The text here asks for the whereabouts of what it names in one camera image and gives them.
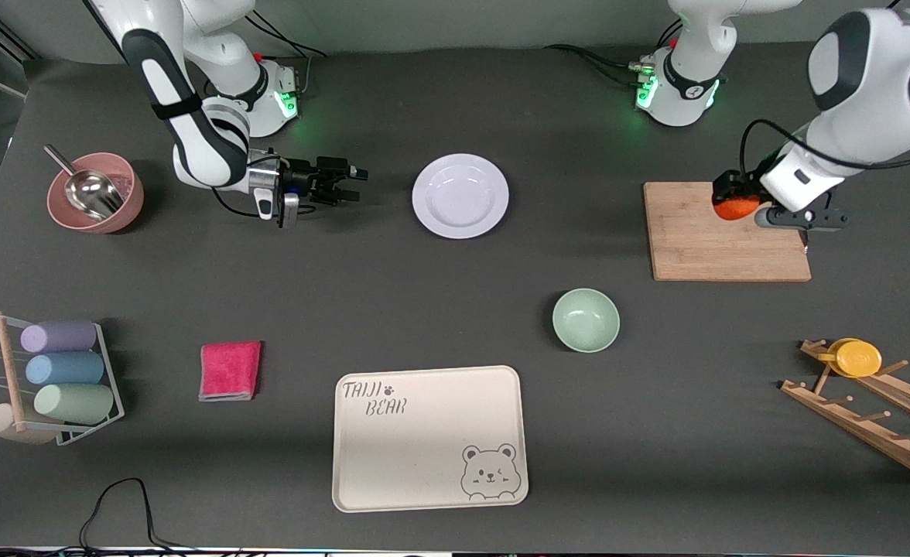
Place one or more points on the wooden peg cup rack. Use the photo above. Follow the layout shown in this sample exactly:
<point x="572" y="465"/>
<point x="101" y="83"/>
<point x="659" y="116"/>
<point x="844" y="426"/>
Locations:
<point x="873" y="433"/>

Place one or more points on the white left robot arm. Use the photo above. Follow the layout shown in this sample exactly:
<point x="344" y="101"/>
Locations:
<point x="888" y="77"/>

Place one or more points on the metal scoop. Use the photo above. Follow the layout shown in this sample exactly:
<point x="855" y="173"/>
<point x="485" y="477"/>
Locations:
<point x="91" y="193"/>

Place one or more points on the yellow cup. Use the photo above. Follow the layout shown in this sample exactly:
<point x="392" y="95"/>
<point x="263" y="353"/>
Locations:
<point x="857" y="360"/>

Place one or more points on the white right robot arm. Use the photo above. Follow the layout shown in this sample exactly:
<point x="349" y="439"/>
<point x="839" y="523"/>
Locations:
<point x="207" y="147"/>

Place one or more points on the blue cup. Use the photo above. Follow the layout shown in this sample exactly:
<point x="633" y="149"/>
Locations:
<point x="64" y="369"/>

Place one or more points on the white round plate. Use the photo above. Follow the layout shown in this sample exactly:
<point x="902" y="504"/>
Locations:
<point x="460" y="196"/>

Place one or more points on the wooden cutting board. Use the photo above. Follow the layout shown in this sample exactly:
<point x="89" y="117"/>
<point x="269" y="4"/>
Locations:
<point x="703" y="247"/>

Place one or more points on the pale green bowl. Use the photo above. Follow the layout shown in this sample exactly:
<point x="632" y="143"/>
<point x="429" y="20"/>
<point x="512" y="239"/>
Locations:
<point x="586" y="319"/>

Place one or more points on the purple cup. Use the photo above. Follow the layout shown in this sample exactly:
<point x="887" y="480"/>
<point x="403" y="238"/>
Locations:
<point x="59" y="336"/>

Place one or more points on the pink bowl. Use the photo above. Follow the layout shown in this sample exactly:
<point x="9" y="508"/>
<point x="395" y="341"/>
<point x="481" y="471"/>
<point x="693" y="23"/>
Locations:
<point x="126" y="209"/>

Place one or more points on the green cup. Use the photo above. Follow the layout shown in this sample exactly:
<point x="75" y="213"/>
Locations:
<point x="74" y="403"/>

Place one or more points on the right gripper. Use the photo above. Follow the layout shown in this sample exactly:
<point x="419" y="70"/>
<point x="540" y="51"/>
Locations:
<point x="302" y="179"/>

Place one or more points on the pink folded cloth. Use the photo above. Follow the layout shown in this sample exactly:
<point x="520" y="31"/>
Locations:
<point x="229" y="371"/>

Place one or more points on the cream tray with bear print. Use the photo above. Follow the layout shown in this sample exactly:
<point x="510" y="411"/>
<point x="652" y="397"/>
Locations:
<point x="424" y="449"/>

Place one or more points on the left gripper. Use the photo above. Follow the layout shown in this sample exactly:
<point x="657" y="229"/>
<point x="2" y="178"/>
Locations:
<point x="727" y="186"/>

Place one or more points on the orange fruit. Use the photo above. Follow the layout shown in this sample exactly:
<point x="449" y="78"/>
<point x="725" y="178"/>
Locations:
<point x="736" y="209"/>

